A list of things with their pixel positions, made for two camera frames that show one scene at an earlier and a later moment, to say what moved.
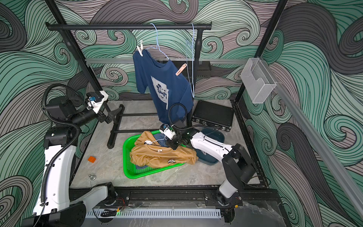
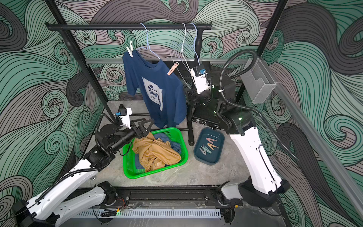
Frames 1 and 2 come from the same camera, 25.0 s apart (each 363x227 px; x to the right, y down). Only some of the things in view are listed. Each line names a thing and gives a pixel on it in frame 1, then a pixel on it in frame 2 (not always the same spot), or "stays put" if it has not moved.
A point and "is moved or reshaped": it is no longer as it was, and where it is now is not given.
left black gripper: x=101 y=118 -> x=140 y=133
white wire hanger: x=149 y=142 -> x=172 y=55
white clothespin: x=140 y=49 -> x=130 y=51
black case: x=213 y=115 stays put
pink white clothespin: x=181 y=69 -> x=173 y=68
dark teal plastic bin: x=203 y=159 stays put
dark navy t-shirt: x=169 y=90 is moved or reshaped
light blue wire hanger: x=193 y=94 -> x=194 y=43
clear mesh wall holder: x=257 y=81 stays put
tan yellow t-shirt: x=148 y=153 is moved or reshaped
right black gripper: x=172 y=144 -> x=194 y=97
